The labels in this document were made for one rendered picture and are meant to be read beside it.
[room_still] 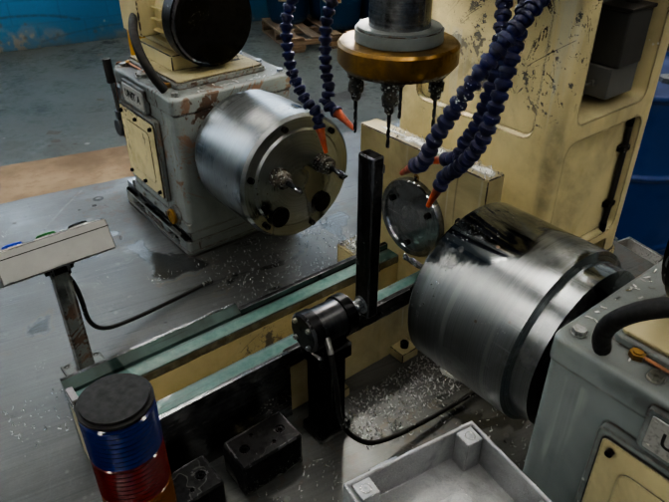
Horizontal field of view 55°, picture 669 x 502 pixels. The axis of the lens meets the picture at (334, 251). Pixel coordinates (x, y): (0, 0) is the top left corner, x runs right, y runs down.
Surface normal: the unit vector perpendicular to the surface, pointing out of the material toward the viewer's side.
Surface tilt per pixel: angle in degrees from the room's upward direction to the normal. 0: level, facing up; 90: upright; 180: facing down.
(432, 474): 1
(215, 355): 90
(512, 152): 90
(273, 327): 90
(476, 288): 51
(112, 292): 0
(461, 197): 90
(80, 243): 58
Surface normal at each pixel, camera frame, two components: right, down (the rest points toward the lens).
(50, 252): 0.53, -0.09
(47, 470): 0.00, -0.84
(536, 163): -0.78, 0.34
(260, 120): -0.33, -0.62
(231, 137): -0.61, -0.27
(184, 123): 0.62, 0.43
